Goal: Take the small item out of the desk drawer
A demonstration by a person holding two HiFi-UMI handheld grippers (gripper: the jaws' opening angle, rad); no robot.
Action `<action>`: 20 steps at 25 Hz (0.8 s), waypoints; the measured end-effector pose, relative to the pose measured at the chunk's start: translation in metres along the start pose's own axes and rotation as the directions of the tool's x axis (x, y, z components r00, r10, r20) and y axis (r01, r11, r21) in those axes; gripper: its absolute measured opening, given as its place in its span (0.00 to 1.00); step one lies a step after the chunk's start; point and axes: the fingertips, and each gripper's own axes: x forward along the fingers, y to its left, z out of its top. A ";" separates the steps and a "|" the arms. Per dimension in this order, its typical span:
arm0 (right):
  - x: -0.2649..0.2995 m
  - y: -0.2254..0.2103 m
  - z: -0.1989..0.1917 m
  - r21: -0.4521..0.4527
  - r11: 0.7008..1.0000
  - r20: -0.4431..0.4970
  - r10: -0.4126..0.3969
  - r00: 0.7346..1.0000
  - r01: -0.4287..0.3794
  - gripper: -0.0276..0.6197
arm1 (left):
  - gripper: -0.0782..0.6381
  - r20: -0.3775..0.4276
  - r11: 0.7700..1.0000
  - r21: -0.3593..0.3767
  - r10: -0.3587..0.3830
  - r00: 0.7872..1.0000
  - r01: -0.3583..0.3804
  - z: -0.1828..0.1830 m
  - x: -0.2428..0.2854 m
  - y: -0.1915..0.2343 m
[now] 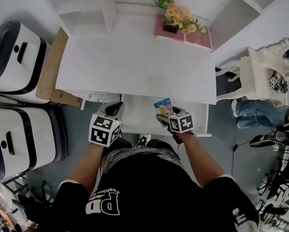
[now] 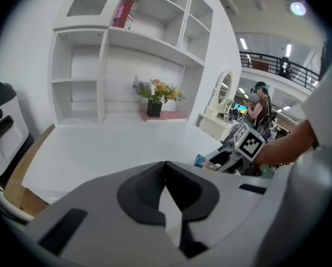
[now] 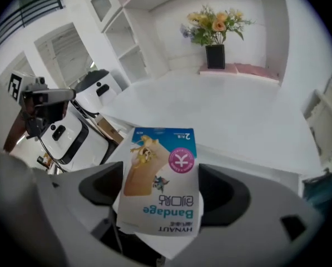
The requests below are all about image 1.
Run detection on person's left forearm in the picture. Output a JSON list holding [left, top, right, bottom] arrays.
[[66, 143, 105, 190]]

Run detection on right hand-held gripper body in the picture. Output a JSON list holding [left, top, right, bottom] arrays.
[[168, 111, 197, 145]]

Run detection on cream ornate dressing table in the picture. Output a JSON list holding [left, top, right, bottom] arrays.
[[215, 36, 289, 106]]

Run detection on person's right forearm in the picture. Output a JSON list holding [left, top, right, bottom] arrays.
[[183, 130, 226, 188]]

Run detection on person's right shoe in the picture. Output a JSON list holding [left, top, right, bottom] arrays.
[[136, 134, 152, 148]]

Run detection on person's patterned shorts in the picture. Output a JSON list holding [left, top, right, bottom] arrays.
[[95, 139, 183, 195]]

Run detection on white drawer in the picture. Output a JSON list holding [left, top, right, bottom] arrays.
[[121, 93, 212, 137]]

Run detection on black floor cable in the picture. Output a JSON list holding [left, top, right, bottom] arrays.
[[231, 139, 254, 178]]

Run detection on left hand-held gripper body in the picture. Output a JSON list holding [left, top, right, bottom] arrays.
[[88, 113, 122, 149]]

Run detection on white and black robot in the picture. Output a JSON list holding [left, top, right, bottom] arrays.
[[0, 20, 52, 105], [0, 107, 67, 181]]

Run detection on flowers in black pot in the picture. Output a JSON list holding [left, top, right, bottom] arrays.
[[148, 0, 208, 37]]

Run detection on small colourful packet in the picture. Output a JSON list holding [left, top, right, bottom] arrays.
[[153, 97, 174, 117]]

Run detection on person's black printed t-shirt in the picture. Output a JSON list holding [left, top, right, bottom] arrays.
[[51, 148, 260, 232]]

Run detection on brown cardboard box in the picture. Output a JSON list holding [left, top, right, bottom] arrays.
[[35, 27, 83, 108]]

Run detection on white desk with shelves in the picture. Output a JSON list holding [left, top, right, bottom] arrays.
[[36, 0, 289, 111]]

